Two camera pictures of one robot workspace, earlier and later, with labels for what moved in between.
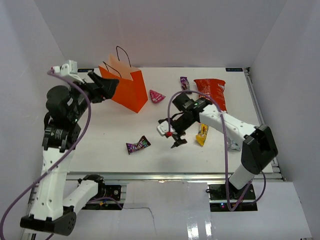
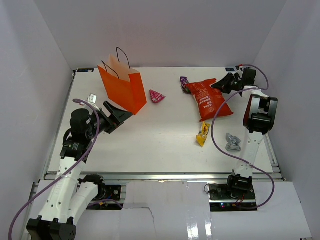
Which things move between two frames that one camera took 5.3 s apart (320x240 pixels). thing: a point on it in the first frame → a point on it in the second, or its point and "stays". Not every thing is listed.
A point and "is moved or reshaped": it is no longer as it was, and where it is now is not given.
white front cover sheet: (180, 211) stays
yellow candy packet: (201, 136) stays
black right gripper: (180, 142) → (224, 85)
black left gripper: (106, 90) → (115, 120)
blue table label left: (85, 70) stays
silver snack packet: (233, 145) stays
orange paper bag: (130, 92) stays
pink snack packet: (156, 97) stays
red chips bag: (214, 88) is moved or reshaped
